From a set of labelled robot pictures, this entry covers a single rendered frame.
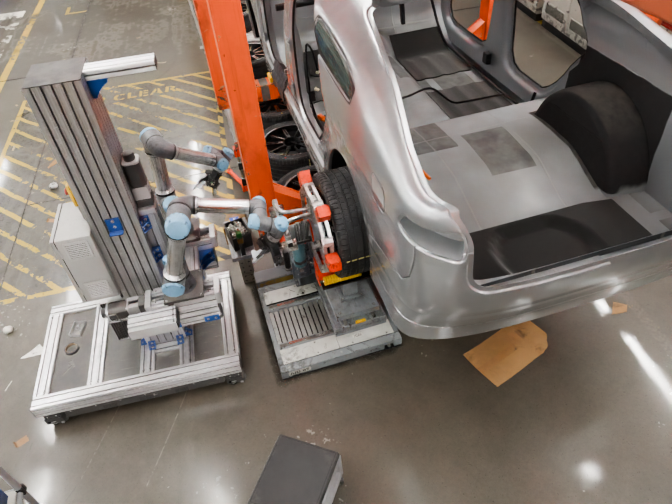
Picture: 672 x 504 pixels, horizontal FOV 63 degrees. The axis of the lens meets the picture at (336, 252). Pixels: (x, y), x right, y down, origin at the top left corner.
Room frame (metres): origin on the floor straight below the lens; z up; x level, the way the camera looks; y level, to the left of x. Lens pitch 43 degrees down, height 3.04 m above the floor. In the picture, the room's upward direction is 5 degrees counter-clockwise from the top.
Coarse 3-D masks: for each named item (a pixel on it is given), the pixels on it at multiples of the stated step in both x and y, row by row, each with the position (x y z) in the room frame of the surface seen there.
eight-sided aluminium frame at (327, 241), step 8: (304, 184) 2.65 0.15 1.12; (312, 184) 2.64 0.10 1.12; (304, 192) 2.68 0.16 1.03; (304, 200) 2.77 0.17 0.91; (312, 200) 2.49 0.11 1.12; (320, 200) 2.48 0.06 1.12; (312, 208) 2.45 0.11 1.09; (320, 224) 2.36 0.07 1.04; (328, 224) 2.37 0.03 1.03; (320, 232) 2.33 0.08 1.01; (328, 232) 2.33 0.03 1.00; (328, 240) 2.30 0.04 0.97; (312, 248) 2.63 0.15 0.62; (320, 248) 2.62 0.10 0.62; (320, 264) 2.48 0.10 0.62
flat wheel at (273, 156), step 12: (264, 132) 4.33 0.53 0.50; (276, 132) 4.37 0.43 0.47; (288, 132) 4.41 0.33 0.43; (276, 144) 4.16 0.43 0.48; (288, 144) 4.19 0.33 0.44; (300, 144) 4.11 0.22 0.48; (276, 156) 3.93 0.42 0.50; (288, 156) 3.91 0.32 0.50; (300, 156) 3.89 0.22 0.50; (276, 168) 3.88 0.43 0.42; (288, 168) 3.85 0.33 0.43; (276, 180) 3.89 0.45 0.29
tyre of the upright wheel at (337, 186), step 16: (320, 176) 2.64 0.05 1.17; (336, 176) 2.62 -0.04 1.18; (336, 192) 2.48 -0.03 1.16; (352, 192) 2.48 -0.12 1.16; (336, 208) 2.40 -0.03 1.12; (352, 208) 2.40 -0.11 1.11; (336, 224) 2.33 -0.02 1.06; (352, 224) 2.34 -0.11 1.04; (336, 240) 2.32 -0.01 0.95; (352, 240) 2.28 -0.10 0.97; (352, 256) 2.26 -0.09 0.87; (368, 256) 2.28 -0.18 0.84; (336, 272) 2.39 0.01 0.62; (352, 272) 2.29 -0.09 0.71
